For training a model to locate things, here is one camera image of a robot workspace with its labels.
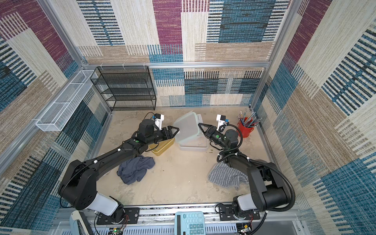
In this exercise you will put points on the yellow lunch box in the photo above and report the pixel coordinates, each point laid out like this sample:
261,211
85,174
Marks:
161,147

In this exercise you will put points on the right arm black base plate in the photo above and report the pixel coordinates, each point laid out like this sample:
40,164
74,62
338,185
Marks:
227,213

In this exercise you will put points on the pens in red cup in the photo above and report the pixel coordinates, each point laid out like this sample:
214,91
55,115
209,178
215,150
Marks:
248,121

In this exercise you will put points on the red pen holder cup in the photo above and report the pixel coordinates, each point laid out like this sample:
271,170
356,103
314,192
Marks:
245,131

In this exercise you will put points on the translucent lunch box lid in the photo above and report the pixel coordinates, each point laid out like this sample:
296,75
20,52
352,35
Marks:
188,128

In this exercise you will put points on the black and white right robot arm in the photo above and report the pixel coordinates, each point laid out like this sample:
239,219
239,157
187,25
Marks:
270,189

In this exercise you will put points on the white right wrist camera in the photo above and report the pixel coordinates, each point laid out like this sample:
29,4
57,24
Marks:
221,120

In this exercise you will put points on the dark blue cloth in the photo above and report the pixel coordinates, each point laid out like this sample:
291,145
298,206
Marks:
135,169

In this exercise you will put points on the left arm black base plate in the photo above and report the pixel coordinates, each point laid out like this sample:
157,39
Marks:
132,216

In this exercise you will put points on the grey striped cloth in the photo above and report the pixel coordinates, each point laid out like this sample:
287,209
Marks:
227,177

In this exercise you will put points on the white wire mesh basket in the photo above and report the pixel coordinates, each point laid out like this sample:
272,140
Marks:
55,118

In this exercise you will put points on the white handheld device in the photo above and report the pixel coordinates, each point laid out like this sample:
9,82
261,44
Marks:
79,224

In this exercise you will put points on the black wire mesh shelf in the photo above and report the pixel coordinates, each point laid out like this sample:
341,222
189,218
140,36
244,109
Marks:
125,88

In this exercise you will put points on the aluminium front rail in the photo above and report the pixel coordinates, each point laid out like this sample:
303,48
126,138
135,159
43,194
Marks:
164,214

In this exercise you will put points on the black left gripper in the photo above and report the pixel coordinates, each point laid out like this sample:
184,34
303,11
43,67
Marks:
171,134

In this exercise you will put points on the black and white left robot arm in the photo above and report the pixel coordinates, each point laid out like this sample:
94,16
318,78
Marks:
79,184

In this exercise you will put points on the teal calculator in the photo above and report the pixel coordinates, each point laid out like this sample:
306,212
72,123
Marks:
189,223

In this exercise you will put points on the translucent white lunch box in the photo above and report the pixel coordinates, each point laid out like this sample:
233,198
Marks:
199,144

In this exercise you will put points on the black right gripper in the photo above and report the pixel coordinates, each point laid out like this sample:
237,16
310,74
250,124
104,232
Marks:
211,134

